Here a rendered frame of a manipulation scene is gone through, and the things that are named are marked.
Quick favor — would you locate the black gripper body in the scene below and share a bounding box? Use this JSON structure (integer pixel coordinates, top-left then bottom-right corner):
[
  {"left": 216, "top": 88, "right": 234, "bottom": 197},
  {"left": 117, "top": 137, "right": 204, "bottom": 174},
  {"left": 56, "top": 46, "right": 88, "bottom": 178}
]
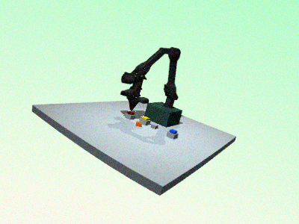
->
[{"left": 120, "top": 85, "right": 149, "bottom": 104}]

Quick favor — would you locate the orange block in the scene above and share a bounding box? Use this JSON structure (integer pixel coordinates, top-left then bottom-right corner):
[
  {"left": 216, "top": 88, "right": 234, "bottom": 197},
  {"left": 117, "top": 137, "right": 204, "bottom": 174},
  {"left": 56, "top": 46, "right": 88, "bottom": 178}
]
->
[{"left": 136, "top": 121, "right": 142, "bottom": 127}]

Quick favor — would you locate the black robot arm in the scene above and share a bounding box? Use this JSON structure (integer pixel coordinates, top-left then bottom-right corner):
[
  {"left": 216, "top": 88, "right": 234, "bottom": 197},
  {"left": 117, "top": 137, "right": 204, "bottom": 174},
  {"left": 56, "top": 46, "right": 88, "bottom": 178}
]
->
[{"left": 121, "top": 47, "right": 181, "bottom": 108}]

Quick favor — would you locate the red button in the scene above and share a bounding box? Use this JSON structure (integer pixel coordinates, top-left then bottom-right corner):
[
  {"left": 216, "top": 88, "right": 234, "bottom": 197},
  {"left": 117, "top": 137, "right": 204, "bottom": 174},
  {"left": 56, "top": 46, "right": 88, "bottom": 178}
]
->
[{"left": 124, "top": 111, "right": 136, "bottom": 119}]

